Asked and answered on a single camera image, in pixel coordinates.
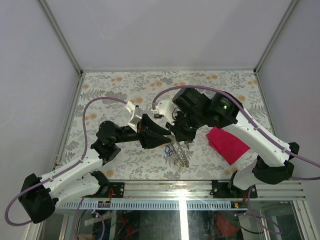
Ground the aluminium front rail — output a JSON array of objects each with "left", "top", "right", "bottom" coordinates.
[{"left": 59, "top": 178, "right": 307, "bottom": 201}]

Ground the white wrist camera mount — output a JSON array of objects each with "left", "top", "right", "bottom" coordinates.
[
  {"left": 151, "top": 100, "right": 179, "bottom": 126},
  {"left": 125, "top": 101, "right": 143, "bottom": 133}
]

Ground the red folded cloth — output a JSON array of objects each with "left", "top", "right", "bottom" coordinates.
[{"left": 206, "top": 127, "right": 251, "bottom": 165}]

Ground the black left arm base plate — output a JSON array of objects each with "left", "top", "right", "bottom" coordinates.
[{"left": 106, "top": 182, "right": 125, "bottom": 199}]

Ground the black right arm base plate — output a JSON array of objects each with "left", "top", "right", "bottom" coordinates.
[{"left": 209, "top": 180, "right": 249, "bottom": 199}]

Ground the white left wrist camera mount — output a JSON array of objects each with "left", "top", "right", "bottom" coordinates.
[{"left": 125, "top": 101, "right": 143, "bottom": 133}]

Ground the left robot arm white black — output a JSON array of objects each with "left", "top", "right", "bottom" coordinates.
[{"left": 18, "top": 113, "right": 171, "bottom": 224}]

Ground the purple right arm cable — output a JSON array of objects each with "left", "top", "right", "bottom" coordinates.
[{"left": 152, "top": 85, "right": 320, "bottom": 236}]

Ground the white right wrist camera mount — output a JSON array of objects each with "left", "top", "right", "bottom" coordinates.
[{"left": 151, "top": 100, "right": 179, "bottom": 126}]

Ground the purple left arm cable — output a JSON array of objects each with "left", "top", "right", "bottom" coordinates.
[{"left": 5, "top": 97, "right": 128, "bottom": 225}]

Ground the large keyring with many rings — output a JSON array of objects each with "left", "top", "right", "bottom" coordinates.
[{"left": 164, "top": 139, "right": 190, "bottom": 168}]

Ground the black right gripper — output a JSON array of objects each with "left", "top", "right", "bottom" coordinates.
[{"left": 165, "top": 109, "right": 204, "bottom": 143}]

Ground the white slotted cable duct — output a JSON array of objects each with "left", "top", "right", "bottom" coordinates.
[{"left": 61, "top": 199, "right": 232, "bottom": 211}]

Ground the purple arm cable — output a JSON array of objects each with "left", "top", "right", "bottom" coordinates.
[
  {"left": 5, "top": 97, "right": 128, "bottom": 225},
  {"left": 152, "top": 85, "right": 320, "bottom": 236}
]

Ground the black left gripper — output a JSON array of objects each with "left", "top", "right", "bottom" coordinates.
[{"left": 113, "top": 114, "right": 173, "bottom": 150}]

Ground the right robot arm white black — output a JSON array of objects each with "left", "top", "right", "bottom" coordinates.
[{"left": 166, "top": 88, "right": 299, "bottom": 198}]

